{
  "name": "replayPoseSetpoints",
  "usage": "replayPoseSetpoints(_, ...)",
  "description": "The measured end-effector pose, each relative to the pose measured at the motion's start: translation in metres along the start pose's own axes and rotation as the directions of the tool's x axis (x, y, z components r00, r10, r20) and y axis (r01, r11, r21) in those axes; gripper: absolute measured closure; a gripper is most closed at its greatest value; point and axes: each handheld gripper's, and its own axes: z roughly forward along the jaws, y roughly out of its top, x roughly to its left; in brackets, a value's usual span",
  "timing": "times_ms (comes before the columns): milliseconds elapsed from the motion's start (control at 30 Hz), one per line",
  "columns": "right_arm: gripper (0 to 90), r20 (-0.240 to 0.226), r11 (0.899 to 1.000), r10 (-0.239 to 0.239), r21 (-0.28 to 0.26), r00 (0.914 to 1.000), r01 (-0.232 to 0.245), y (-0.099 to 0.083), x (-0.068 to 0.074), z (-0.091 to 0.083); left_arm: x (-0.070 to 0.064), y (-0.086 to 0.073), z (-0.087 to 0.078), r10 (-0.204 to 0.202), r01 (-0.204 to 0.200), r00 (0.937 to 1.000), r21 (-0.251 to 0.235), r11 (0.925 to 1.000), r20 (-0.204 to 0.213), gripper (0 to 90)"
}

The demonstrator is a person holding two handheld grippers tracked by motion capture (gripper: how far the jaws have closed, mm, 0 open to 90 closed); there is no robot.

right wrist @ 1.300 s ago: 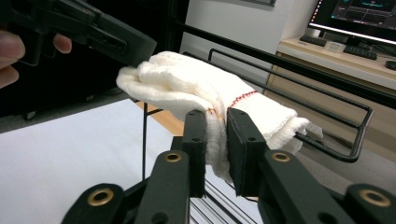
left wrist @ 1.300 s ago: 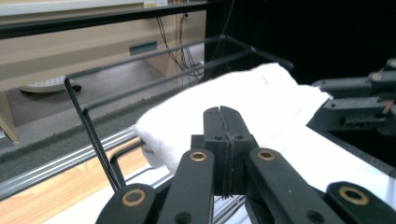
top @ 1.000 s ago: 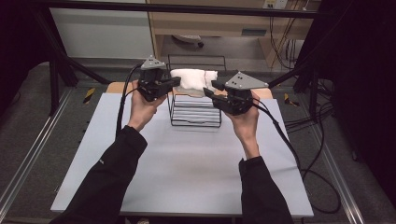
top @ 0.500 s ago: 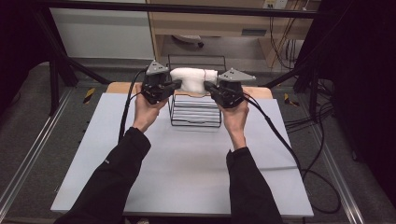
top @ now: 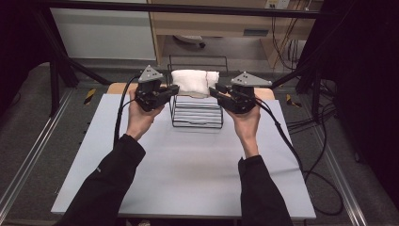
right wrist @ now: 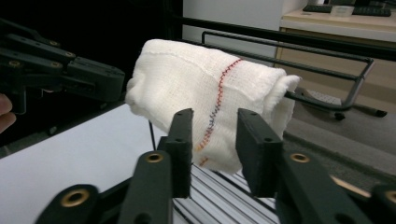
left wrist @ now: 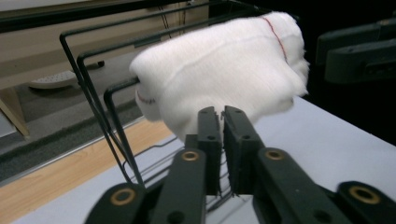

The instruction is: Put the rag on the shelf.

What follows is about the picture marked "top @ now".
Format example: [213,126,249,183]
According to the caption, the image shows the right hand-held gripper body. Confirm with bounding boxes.
[215,71,273,115]

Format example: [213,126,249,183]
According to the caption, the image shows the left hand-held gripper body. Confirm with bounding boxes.
[134,64,173,113]

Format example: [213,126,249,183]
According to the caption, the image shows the white towel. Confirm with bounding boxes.
[170,69,220,98]

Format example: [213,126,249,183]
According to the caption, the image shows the black wire rack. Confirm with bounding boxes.
[166,55,229,129]

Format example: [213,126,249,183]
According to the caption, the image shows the person's left hand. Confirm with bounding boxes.
[125,88,166,141]

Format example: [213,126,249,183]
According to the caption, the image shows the person's right hand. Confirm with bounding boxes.
[224,100,262,159]

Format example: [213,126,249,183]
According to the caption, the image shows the white object under desk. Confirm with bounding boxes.
[173,34,207,49]

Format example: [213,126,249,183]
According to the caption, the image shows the yellow black floor tape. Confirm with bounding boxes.
[285,93,303,108]
[83,88,97,105]

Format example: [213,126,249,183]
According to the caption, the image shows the wooden desk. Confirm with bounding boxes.
[147,0,324,69]

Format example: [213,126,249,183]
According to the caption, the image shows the pale grey table mat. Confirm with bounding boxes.
[51,93,317,219]

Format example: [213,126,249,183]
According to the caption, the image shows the black metal stand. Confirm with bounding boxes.
[31,6,112,118]
[264,62,324,123]

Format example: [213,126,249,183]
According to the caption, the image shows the white cabinet panel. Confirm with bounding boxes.
[47,0,157,61]

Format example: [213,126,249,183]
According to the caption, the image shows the black metal crossbar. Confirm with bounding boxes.
[31,0,333,20]

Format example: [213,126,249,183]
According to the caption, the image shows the white power strip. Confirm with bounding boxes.
[263,0,291,9]

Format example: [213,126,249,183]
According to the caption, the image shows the dark curtain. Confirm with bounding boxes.
[0,0,55,117]
[300,0,399,215]

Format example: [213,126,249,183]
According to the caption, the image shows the left hand-held gripper black cable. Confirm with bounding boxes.
[112,74,142,149]

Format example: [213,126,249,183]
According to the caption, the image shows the hand-held gripper black cable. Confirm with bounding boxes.
[255,97,344,217]
[112,74,142,149]

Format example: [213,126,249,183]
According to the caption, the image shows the right hand-held gripper black cable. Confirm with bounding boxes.
[255,97,344,217]

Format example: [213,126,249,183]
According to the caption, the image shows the bundle of black floor cables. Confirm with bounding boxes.
[286,78,338,133]

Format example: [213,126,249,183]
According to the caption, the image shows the hanging cables under desk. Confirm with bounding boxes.
[271,15,302,72]

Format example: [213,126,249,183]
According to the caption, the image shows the aluminium floor rail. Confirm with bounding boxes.
[310,125,368,226]
[0,89,74,215]

